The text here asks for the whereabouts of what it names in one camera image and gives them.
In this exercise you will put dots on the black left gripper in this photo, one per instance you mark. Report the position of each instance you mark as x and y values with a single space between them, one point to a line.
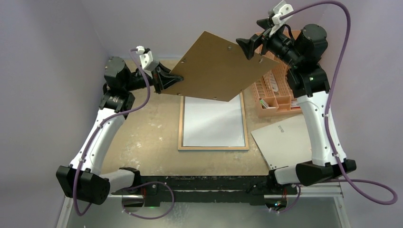
163 77

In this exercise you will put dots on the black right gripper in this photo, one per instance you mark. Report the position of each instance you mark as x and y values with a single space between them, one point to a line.
263 42

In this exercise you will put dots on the blue wooden picture frame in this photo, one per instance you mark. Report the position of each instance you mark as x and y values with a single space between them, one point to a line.
212 126

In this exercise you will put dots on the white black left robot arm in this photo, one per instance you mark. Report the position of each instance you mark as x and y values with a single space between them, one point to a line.
81 180

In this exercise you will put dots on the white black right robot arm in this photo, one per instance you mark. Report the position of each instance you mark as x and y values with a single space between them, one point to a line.
310 86

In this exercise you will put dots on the orange plastic file organizer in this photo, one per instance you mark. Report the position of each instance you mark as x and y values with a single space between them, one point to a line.
272 94

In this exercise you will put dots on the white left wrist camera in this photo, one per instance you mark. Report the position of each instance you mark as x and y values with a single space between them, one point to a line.
148 62

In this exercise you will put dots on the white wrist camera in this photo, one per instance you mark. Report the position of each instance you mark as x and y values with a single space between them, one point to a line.
148 62
279 11

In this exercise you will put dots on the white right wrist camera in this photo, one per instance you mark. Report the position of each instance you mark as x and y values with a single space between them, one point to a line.
279 11

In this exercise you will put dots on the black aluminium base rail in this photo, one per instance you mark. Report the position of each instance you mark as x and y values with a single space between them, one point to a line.
213 202

